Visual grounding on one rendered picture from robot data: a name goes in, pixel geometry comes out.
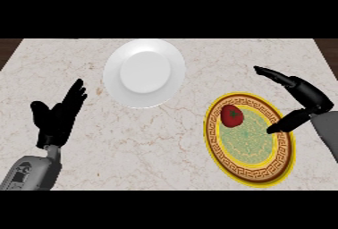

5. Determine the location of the white plate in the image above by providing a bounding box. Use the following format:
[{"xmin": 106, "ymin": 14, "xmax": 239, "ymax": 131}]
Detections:
[{"xmin": 102, "ymin": 38, "xmax": 187, "ymax": 109}]

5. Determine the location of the patterned yellow brown plate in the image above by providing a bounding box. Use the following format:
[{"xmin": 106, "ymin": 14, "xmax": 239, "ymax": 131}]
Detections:
[{"xmin": 202, "ymin": 91, "xmax": 297, "ymax": 189}]

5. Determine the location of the red tomato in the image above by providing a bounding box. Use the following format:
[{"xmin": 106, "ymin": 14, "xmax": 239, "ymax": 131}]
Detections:
[{"xmin": 218, "ymin": 104, "xmax": 245, "ymax": 129}]

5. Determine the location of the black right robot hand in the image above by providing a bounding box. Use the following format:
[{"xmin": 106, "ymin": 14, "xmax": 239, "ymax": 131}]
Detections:
[{"xmin": 252, "ymin": 65, "xmax": 335, "ymax": 135}]

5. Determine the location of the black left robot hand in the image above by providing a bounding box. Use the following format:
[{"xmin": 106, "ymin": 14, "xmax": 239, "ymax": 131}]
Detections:
[{"xmin": 29, "ymin": 78, "xmax": 89, "ymax": 150}]

